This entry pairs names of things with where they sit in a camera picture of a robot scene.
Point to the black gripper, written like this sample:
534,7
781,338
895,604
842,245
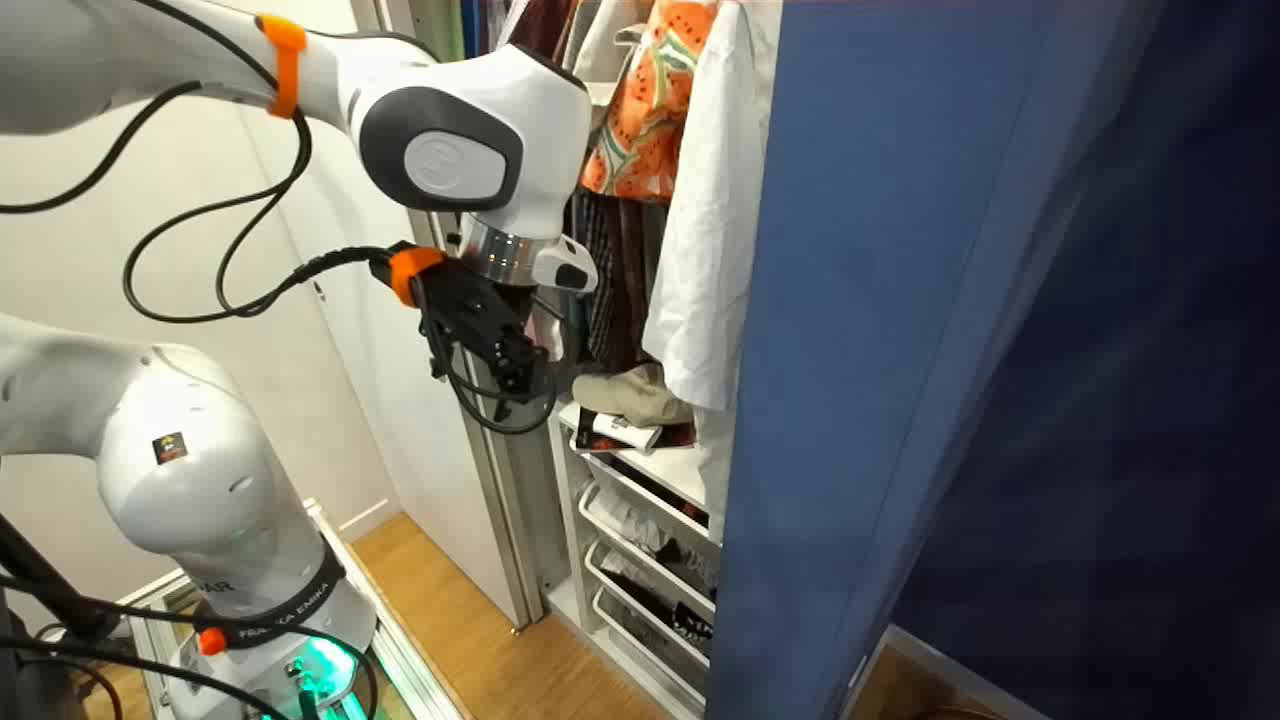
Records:
464,314

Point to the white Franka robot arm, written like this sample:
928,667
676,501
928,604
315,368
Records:
534,122

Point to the white closet sliding door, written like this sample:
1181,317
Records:
425,465

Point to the dark striped garment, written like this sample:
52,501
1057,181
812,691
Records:
623,265

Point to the small white labelled object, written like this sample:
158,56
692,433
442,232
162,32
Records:
625,433

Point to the white shirt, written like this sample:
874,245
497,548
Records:
713,241

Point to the orange floral shirt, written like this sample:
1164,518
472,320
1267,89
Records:
655,104

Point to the dark red garment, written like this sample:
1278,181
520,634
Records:
542,27

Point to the cream garment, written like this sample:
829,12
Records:
607,32

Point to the white robot mounting platform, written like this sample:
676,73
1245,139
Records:
414,672

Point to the black metal stand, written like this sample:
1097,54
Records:
41,582

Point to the white drawer unit frame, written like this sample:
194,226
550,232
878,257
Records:
568,506

